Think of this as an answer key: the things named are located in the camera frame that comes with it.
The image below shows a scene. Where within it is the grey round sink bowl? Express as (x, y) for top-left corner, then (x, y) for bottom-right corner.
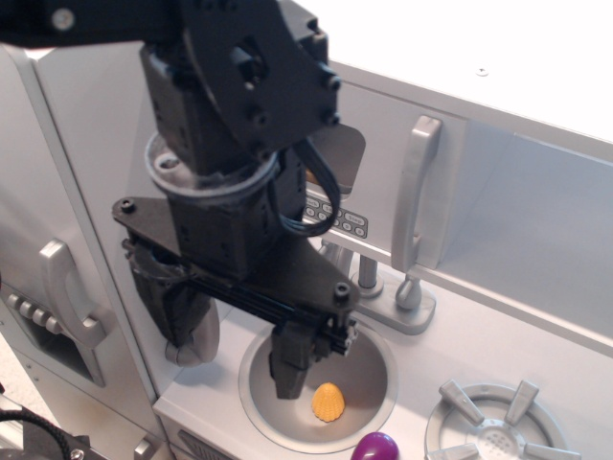
(238, 322), (398, 454)

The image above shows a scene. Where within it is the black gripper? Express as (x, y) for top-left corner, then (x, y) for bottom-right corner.
(112, 157), (358, 400)

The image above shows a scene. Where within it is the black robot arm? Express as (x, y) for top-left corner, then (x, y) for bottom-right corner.
(1, 1), (359, 400)

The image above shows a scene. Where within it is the white toy microwave door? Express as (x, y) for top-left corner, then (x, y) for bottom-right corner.
(313, 84), (469, 271)

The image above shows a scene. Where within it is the grey toy stove burner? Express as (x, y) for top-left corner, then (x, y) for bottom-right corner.
(424, 379), (582, 459)

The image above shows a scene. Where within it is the grey toy faucet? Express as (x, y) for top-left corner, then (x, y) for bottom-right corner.
(315, 239), (437, 335)

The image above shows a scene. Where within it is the black cable bundle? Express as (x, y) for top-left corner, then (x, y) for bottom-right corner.
(267, 138), (342, 238)

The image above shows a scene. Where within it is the yellow toy corn piece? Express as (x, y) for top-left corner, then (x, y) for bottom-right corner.
(311, 382), (346, 423)

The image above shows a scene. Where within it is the black equipment at corner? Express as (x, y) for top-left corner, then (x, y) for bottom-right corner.
(1, 386), (95, 459)

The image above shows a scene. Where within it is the grey toy telephone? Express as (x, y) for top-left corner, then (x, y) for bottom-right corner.
(145, 134), (280, 367)

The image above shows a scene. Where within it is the purple toy eggplant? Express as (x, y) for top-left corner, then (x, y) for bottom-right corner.
(351, 431), (399, 460)

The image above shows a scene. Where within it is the grey fridge door handle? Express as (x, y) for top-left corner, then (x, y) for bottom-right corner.
(39, 239), (106, 349)

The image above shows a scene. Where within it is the yellow toy pear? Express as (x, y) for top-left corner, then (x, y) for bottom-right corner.
(306, 169), (320, 185)

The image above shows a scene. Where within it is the grey fridge ice dispenser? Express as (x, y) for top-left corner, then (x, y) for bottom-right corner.
(1, 285), (105, 387)

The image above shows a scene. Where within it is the grey oven handle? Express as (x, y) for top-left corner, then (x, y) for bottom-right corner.
(133, 438), (156, 460)

